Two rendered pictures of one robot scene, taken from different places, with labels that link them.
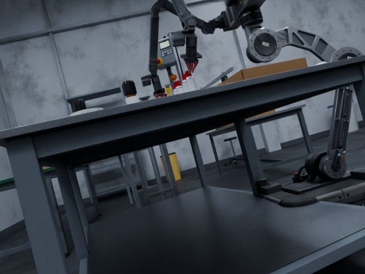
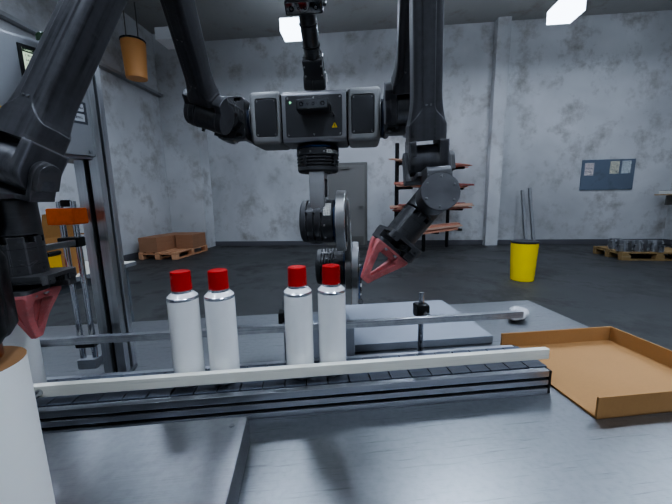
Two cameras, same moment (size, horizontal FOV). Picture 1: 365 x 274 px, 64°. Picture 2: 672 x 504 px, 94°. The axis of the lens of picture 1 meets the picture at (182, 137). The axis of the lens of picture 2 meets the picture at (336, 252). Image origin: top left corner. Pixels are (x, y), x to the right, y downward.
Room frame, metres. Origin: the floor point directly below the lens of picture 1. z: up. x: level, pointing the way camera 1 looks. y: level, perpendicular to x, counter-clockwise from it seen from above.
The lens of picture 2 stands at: (1.53, 0.42, 1.20)
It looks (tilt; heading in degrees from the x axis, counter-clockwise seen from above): 9 degrees down; 283
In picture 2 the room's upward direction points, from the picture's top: 1 degrees counter-clockwise
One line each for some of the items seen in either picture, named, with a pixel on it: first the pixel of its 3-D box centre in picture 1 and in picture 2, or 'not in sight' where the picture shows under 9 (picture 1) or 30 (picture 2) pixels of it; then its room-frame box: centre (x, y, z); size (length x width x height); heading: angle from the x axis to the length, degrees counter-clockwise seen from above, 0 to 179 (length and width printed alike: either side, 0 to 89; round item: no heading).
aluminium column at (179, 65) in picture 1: (182, 77); (101, 221); (2.14, -0.11, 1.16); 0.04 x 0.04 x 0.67; 19
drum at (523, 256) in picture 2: not in sight; (523, 260); (-0.16, -4.58, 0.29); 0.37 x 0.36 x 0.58; 7
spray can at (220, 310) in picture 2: (181, 97); (221, 325); (1.85, -0.06, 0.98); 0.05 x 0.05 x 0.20
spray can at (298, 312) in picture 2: (188, 91); (298, 321); (1.72, -0.10, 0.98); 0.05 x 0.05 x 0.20
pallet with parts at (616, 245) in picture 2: not in sight; (642, 247); (-3.02, -6.83, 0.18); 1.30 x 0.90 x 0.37; 7
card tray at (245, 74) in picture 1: (252, 81); (605, 362); (1.11, -0.31, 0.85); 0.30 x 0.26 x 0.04; 19
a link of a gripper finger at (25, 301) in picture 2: (159, 98); (22, 307); (2.08, 0.08, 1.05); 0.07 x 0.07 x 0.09; 18
